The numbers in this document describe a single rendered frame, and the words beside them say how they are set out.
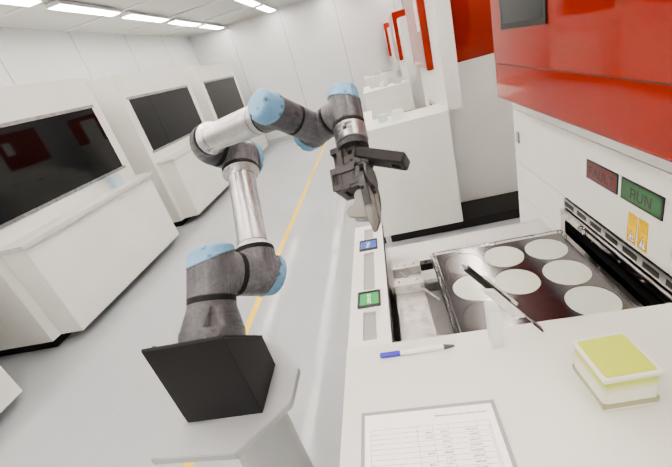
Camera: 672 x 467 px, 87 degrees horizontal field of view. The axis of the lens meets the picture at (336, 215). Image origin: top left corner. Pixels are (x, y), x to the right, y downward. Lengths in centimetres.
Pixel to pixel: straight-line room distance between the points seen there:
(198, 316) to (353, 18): 814
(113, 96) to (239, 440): 458
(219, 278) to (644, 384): 78
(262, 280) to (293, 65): 803
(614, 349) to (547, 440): 16
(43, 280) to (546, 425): 333
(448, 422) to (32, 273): 324
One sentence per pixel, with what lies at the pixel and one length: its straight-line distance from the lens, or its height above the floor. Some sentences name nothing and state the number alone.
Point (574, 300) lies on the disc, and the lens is 94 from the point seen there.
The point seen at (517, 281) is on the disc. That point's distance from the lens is 98.
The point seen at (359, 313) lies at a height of 96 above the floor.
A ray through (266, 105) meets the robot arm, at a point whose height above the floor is 145.
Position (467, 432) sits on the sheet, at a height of 97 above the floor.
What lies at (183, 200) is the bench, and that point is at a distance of 521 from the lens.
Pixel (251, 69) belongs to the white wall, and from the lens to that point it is 905.
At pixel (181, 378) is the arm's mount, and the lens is 93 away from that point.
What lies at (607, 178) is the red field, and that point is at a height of 110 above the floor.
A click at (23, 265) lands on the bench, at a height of 74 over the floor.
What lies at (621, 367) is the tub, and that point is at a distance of 64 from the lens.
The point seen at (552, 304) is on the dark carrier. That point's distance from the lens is 93.
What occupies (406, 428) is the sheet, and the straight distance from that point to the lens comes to 64.
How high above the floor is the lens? 150
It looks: 23 degrees down
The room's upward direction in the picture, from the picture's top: 17 degrees counter-clockwise
